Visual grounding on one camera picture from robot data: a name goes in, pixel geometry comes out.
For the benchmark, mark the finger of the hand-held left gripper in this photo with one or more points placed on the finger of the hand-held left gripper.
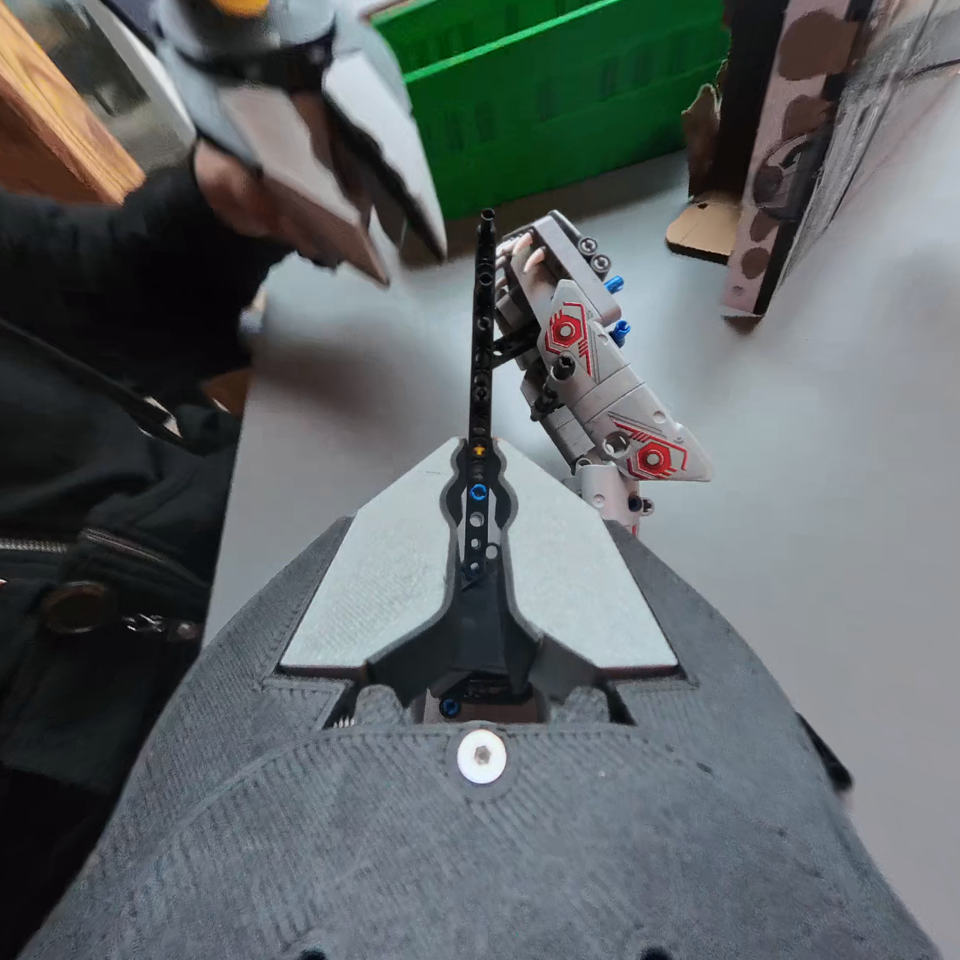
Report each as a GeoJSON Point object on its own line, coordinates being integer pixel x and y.
{"type": "Point", "coordinates": [300, 172]}
{"type": "Point", "coordinates": [390, 135]}

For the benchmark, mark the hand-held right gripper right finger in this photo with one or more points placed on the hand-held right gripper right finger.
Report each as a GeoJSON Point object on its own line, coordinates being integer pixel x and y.
{"type": "Point", "coordinates": [592, 592]}

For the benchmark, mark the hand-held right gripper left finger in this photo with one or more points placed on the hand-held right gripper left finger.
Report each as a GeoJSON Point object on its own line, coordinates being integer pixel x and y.
{"type": "Point", "coordinates": [367, 592]}

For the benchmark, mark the person's left forearm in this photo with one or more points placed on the person's left forearm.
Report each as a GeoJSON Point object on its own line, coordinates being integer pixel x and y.
{"type": "Point", "coordinates": [112, 262]}

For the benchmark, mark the black lego H connector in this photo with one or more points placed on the black lego H connector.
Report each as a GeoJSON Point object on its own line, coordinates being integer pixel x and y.
{"type": "Point", "coordinates": [825, 750]}

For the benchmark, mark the person's left hand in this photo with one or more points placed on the person's left hand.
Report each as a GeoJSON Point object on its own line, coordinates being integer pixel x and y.
{"type": "Point", "coordinates": [240, 195]}

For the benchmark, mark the green plastic bin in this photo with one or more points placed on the green plastic bin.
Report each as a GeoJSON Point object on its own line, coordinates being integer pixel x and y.
{"type": "Point", "coordinates": [562, 97]}

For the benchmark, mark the wooden partition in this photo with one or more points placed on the wooden partition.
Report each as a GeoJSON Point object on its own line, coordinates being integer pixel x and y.
{"type": "Point", "coordinates": [45, 127]}

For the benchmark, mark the open cardboard box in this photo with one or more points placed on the open cardboard box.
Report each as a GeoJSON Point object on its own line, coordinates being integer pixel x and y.
{"type": "Point", "coordinates": [795, 150]}

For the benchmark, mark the glass wall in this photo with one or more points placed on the glass wall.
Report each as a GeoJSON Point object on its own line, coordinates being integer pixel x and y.
{"type": "Point", "coordinates": [127, 82]}

